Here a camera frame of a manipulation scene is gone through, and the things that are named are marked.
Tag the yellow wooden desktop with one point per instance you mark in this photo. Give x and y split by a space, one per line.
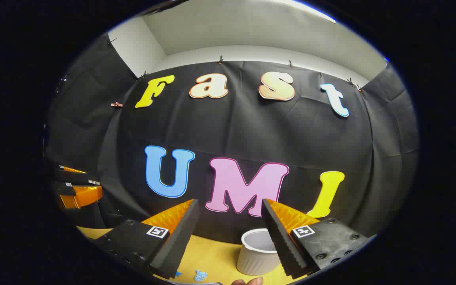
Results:
212 253

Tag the light blue paper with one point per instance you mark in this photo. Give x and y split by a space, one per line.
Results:
200 275

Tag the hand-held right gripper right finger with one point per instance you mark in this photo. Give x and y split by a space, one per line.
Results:
281 241

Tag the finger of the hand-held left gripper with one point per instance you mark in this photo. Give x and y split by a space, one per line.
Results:
75 176
63 189

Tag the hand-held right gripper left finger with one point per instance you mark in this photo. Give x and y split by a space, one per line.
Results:
180 237

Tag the white ribbed garbage bin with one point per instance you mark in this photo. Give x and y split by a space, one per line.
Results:
253 253

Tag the black backdrop cloth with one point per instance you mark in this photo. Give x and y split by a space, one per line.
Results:
251 130

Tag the pink clothespin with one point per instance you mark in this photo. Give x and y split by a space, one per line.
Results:
116 104

